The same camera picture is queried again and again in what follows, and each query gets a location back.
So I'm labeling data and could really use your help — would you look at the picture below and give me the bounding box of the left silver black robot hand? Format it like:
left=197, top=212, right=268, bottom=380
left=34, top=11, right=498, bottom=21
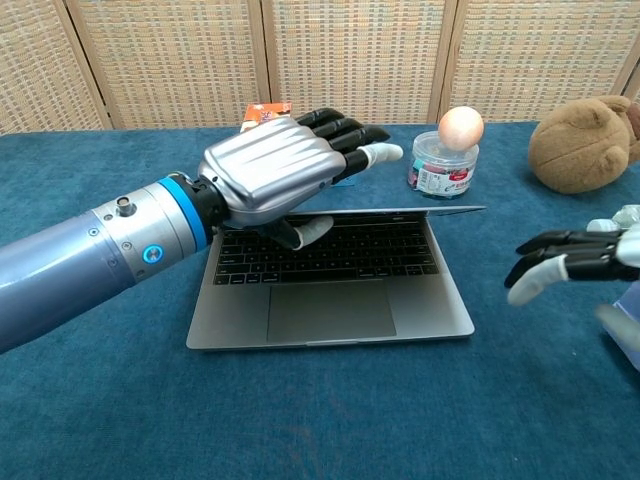
left=197, top=107, right=405, bottom=251

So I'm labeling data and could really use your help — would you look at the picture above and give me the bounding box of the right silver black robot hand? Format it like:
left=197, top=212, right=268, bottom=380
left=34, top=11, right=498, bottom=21
left=503, top=227, right=640, bottom=331

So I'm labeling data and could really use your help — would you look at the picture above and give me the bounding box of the silver laptop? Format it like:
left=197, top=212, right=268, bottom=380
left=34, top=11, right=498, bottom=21
left=185, top=204, right=488, bottom=351

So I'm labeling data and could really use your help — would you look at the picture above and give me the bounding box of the orange snack box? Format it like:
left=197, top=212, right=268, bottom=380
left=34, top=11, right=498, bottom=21
left=241, top=101, right=294, bottom=134

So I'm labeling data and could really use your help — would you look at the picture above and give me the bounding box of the clear water bottle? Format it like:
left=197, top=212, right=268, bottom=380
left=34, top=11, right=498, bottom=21
left=586, top=203, right=640, bottom=236

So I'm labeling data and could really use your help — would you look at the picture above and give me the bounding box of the white wet wipes pack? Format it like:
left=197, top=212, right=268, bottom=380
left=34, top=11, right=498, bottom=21
left=597, top=288, right=640, bottom=372

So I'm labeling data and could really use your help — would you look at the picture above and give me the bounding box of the brown plush toy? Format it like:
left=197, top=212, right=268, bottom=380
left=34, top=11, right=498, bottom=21
left=528, top=95, right=640, bottom=195

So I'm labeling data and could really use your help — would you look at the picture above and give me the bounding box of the bamboo folding screen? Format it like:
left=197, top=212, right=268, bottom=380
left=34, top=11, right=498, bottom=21
left=0, top=0, right=640, bottom=137

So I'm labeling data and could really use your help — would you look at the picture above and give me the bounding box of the clear plastic jar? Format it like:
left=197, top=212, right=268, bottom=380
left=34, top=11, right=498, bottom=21
left=407, top=128, right=480, bottom=201

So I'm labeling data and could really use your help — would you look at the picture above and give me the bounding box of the peach coloured ball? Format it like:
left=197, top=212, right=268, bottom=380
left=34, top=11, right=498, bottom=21
left=438, top=106, right=485, bottom=150

